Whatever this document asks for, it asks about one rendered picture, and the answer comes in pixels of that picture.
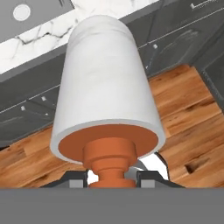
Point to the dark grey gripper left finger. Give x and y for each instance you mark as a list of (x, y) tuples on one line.
[(74, 179)]

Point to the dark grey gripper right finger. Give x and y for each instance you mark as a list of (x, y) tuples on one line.
[(150, 179)]

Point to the white soap dispenser orange pump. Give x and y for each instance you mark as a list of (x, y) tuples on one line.
[(105, 87)]

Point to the grey panel under sink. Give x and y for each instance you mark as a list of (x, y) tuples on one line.
[(26, 84)]

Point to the grey cupboard door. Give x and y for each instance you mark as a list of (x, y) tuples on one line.
[(11, 128), (43, 112), (180, 46)]

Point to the small pale cupboard knob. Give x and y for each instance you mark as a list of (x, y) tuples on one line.
[(155, 46), (22, 108), (43, 98)]

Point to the grey corner cupboard run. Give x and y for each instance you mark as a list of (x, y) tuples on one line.
[(215, 78)]

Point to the grey drawer front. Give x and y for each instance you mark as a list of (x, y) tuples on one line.
[(172, 17)]

